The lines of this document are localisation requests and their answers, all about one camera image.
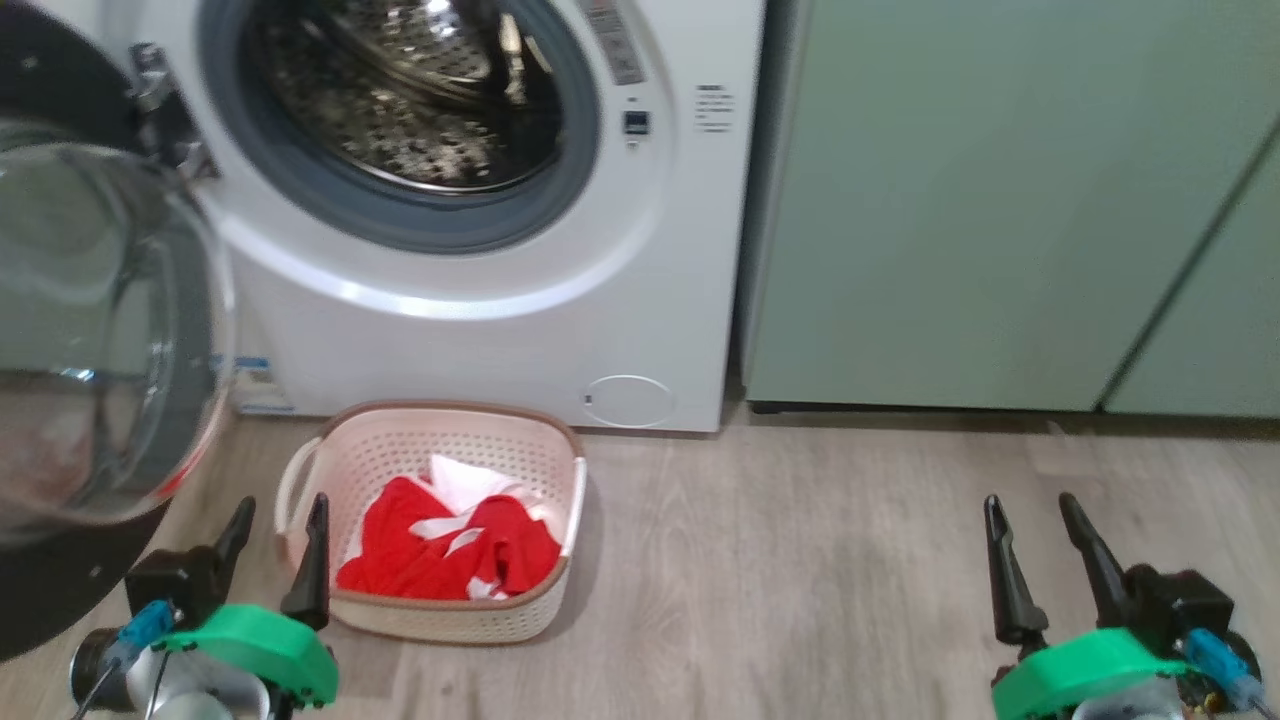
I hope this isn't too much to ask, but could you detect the round dark washing machine door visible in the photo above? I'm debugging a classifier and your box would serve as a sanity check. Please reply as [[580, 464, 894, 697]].
[[0, 0, 239, 661]]

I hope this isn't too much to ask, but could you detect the small text label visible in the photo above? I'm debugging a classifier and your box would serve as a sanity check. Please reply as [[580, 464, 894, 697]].
[[693, 85, 736, 134]]

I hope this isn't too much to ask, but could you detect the metal door hinge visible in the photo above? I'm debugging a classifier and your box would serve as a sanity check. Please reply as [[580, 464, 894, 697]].
[[128, 43, 221, 183]]

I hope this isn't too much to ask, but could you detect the grey door seal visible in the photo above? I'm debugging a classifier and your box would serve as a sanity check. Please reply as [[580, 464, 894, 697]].
[[197, 0, 603, 256]]

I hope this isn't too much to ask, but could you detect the cream perforated laundry basket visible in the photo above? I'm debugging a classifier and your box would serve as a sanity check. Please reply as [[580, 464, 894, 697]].
[[275, 400, 588, 644]]

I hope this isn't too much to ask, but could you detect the pale green cabinet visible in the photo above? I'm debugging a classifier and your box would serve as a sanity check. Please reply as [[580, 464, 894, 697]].
[[740, 0, 1280, 419]]

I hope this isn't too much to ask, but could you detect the steel washing machine drum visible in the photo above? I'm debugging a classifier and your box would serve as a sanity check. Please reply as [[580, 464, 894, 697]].
[[245, 0, 566, 191]]

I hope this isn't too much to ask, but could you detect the red garment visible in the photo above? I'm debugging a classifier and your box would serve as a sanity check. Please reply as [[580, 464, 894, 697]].
[[337, 475, 563, 601]]

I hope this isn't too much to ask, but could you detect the blue white energy label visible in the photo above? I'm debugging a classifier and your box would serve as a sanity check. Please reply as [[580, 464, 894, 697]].
[[232, 355, 298, 416]]

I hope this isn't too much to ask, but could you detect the round filter cover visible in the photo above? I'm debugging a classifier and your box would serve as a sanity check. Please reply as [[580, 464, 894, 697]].
[[583, 375, 678, 429]]

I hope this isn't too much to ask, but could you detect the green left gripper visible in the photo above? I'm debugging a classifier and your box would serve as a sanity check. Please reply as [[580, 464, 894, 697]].
[[155, 493, 341, 720]]

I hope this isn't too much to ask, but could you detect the white garment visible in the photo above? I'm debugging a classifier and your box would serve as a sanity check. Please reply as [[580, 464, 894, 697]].
[[430, 453, 568, 546]]

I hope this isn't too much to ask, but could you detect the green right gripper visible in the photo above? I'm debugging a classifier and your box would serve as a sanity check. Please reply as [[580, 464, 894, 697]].
[[983, 493, 1198, 720]]

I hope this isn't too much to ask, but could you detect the white washing machine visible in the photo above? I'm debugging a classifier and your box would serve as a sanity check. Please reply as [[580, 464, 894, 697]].
[[30, 0, 766, 433]]

